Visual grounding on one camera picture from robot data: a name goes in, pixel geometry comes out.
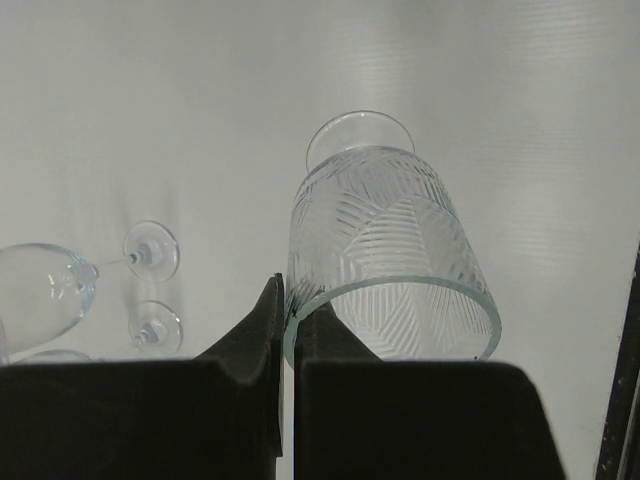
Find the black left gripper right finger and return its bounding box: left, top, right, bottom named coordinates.
left=294, top=305, right=565, bottom=479

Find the clear wine glass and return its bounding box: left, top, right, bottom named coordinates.
left=16, top=300, right=184, bottom=365
left=1, top=220, right=180, bottom=366

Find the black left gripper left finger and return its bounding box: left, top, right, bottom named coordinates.
left=1, top=275, right=284, bottom=479

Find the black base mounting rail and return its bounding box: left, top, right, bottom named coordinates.
left=595, top=253, right=639, bottom=480

